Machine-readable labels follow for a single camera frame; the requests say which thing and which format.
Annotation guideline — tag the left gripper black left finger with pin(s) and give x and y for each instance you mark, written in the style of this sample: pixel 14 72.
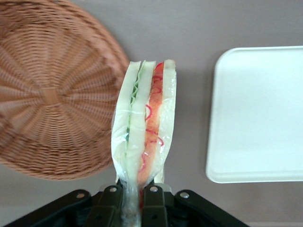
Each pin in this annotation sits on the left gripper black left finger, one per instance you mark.
pixel 94 212

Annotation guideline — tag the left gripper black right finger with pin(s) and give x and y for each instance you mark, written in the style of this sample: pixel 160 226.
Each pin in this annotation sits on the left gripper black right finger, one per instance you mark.
pixel 165 212

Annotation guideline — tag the plastic triangle sandwich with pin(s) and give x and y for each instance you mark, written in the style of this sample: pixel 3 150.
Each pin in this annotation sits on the plastic triangle sandwich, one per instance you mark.
pixel 137 118

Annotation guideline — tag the large round brown wicker basket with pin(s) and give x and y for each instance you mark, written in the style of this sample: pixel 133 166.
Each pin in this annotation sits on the large round brown wicker basket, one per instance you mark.
pixel 47 94

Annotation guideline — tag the cream rectangular serving tray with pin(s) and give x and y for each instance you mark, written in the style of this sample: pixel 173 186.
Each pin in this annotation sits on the cream rectangular serving tray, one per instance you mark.
pixel 255 113

